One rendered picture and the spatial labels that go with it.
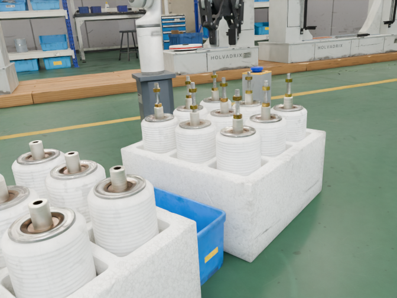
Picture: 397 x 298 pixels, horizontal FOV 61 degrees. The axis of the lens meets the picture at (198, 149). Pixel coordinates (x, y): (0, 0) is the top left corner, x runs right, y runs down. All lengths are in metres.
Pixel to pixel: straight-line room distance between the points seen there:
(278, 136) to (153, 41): 0.70
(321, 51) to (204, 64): 1.26
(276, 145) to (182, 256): 0.37
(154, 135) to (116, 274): 0.44
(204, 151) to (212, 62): 2.32
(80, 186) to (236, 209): 0.31
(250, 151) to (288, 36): 2.85
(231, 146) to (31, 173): 0.37
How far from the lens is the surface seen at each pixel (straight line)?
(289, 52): 3.44
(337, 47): 3.80
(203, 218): 0.72
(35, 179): 0.67
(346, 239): 0.84
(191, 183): 0.74
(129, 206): 0.47
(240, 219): 0.70
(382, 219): 0.95
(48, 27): 9.13
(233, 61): 3.13
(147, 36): 1.32
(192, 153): 0.76
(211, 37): 0.81
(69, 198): 0.57
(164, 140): 0.83
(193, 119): 0.77
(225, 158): 0.69
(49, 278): 0.44
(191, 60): 2.96
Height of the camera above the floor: 0.46
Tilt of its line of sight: 20 degrees down
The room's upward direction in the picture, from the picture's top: 3 degrees counter-clockwise
